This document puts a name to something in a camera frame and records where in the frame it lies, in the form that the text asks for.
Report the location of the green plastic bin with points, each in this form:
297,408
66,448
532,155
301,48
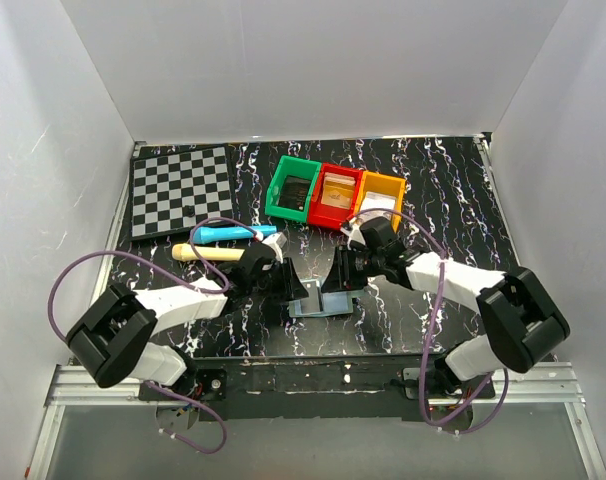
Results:
293,166

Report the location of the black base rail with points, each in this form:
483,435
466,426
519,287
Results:
370,386

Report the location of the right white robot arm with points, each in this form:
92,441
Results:
521,322

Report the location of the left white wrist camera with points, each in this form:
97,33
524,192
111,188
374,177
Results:
276,242

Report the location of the checkered chessboard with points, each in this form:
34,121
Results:
161,186

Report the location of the red plastic bin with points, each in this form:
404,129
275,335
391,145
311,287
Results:
330,217

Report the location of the yellow plastic bin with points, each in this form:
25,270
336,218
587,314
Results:
385,184

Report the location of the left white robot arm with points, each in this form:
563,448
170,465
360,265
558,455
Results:
112,339

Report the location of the cream plastic crayon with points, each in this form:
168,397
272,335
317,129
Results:
183,252

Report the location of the orange card in red bin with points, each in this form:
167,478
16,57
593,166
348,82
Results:
337,190

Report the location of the blue plastic crayon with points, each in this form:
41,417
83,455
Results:
207,235

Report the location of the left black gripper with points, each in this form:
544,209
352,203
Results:
284,279

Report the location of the green card holder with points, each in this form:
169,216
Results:
321,305

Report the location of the white card in yellow bin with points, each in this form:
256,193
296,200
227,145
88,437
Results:
376,204

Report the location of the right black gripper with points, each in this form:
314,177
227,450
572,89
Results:
343,270

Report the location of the black card in green bin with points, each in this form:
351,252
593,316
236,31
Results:
293,193

